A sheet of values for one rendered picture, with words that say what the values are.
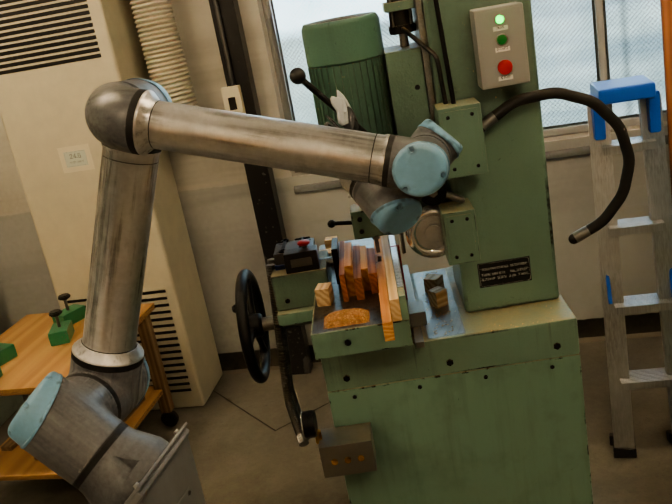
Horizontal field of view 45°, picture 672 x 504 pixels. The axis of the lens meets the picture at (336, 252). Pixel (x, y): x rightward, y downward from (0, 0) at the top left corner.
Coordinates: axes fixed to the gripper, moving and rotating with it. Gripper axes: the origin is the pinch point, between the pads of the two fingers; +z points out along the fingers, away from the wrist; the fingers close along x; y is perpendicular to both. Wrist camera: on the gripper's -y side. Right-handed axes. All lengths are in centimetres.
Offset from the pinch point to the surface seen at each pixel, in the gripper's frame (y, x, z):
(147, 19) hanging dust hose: -42, 32, 143
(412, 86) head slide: -12.5, -18.2, -3.7
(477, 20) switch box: -5.8, -36.8, -11.3
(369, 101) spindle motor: -8.4, -9.7, -0.7
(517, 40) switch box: -12.6, -39.2, -17.0
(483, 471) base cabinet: -57, 37, -60
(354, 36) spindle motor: 1.1, -18.1, 6.0
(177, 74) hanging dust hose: -58, 42, 131
